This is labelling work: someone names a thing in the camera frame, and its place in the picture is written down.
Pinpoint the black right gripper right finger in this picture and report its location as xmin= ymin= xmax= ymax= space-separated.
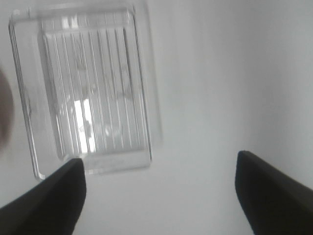
xmin=235 ymin=151 xmax=313 ymax=235

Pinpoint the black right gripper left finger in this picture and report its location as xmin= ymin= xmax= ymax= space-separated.
xmin=0 ymin=159 xmax=87 ymax=235

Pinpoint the pink round plate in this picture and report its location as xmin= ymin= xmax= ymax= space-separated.
xmin=0 ymin=70 xmax=14 ymax=149

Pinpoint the clear right plastic tray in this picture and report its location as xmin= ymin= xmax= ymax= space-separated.
xmin=8 ymin=0 xmax=161 ymax=180

